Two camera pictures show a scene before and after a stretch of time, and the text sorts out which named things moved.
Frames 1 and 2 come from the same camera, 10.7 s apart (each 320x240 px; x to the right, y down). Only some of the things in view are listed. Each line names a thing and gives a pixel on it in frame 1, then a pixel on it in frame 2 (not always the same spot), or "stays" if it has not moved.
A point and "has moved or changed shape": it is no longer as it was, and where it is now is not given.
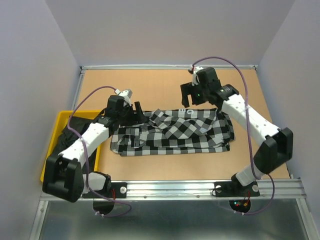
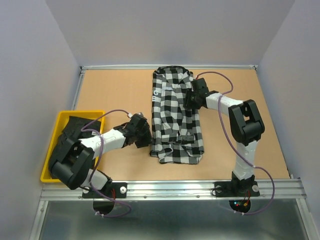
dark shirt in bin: [74, 128] stays
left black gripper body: [127, 117] → [143, 137]
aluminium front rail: [196, 191] stays
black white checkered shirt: [168, 131] has moved or changed shape
